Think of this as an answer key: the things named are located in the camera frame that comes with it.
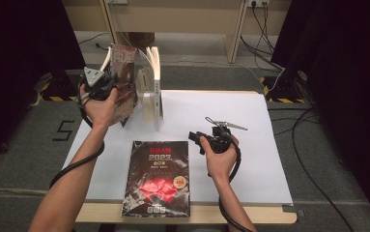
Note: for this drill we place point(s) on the white wall socket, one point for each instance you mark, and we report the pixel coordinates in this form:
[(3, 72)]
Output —
[(258, 2)]

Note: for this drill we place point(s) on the black curtain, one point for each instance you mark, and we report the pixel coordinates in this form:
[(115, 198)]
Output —
[(350, 80), (18, 64)]

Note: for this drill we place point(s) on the beige wooden desk frame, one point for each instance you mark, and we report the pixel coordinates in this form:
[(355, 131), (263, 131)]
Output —
[(173, 16)]

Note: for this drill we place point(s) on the person's right hand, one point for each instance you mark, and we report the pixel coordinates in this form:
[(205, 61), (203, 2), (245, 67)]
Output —
[(221, 166)]

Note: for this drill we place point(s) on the person's left hand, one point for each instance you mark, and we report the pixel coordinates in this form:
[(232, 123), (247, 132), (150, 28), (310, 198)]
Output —
[(100, 112)]

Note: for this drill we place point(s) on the white and green book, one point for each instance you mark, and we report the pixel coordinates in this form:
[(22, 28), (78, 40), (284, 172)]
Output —
[(156, 96)]

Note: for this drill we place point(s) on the red-brown cover magazine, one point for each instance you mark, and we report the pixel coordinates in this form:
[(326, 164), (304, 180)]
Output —
[(126, 74)]

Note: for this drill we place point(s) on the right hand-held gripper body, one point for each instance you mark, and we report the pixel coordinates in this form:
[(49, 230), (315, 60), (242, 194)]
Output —
[(221, 141)]

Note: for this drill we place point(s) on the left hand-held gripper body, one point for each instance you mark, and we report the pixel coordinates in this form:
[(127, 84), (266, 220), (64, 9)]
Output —
[(97, 88)]

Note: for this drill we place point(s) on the stand base with hazard tape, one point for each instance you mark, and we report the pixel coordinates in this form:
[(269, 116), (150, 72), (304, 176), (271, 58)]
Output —
[(60, 88), (285, 90)]

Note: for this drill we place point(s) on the brown cardboard box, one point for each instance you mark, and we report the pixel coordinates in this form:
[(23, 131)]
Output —
[(142, 38)]

